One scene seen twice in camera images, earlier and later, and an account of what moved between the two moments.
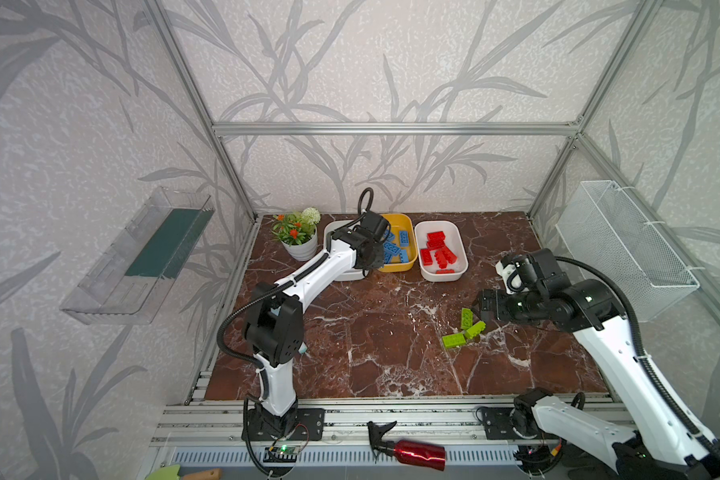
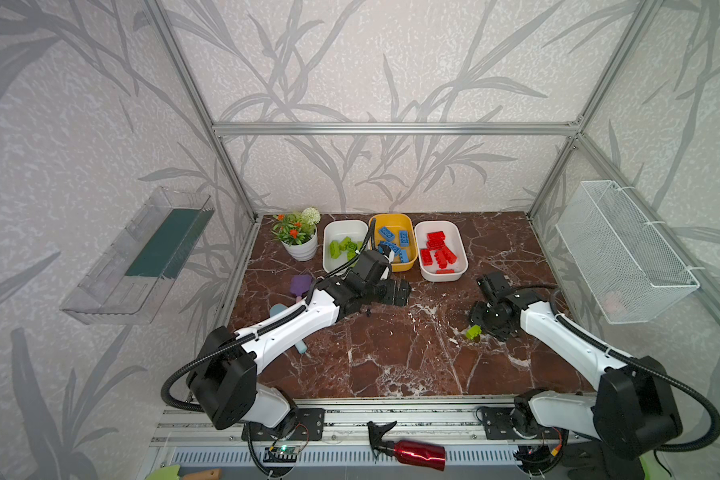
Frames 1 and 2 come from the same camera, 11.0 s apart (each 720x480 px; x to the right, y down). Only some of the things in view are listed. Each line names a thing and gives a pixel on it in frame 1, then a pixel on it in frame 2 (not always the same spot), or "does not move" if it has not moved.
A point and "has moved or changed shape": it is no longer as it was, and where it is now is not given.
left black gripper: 374,251 to 393,291
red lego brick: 440,259 does not move
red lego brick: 426,256 does not move
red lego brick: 436,244 does not move
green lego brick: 476,329 does not move
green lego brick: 466,318 has moved or changed shape
